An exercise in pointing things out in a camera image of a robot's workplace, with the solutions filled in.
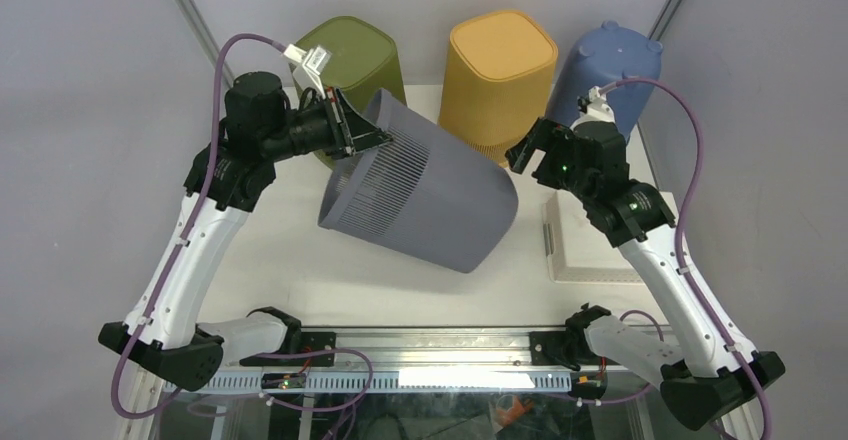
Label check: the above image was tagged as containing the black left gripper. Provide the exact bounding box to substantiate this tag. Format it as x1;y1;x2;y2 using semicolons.
261;85;393;162

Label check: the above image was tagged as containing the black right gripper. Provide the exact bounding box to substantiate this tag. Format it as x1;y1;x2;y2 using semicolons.
504;117;595;203

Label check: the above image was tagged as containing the olive green mesh bin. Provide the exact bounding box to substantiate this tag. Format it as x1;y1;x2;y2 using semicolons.
288;14;408;171

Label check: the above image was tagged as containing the yellow mesh bin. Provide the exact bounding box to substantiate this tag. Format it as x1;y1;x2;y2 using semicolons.
438;9;558;167

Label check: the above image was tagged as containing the grey mesh bin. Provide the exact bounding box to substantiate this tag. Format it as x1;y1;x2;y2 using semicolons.
317;89;519;273

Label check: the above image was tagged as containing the large blue plastic bucket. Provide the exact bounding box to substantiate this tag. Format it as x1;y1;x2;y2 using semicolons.
544;20;664;126

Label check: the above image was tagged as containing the white perforated plastic basket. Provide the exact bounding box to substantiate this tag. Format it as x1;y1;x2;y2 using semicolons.
542;191;643;284

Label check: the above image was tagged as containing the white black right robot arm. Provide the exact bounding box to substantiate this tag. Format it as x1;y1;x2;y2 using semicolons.
506;118;786;430

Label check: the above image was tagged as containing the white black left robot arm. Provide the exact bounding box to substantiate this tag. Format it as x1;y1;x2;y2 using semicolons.
98;72;392;392

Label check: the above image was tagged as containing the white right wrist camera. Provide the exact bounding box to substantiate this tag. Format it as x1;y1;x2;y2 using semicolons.
572;86;615;129

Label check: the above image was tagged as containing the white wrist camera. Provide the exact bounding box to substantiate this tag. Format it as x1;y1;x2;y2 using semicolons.
572;86;615;129
282;44;332;98

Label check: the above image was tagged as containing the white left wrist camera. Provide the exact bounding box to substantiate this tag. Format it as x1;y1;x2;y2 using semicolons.
282;44;332;98

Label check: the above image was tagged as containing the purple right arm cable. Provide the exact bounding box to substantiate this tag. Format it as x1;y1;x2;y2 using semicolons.
549;76;776;440

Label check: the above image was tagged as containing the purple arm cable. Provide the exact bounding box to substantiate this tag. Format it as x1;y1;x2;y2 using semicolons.
549;76;776;440
109;32;374;440

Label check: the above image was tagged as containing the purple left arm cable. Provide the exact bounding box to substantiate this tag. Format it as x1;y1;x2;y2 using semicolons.
109;32;374;440

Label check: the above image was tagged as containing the aluminium front rail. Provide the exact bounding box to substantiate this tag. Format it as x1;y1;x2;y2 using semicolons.
135;325;737;395

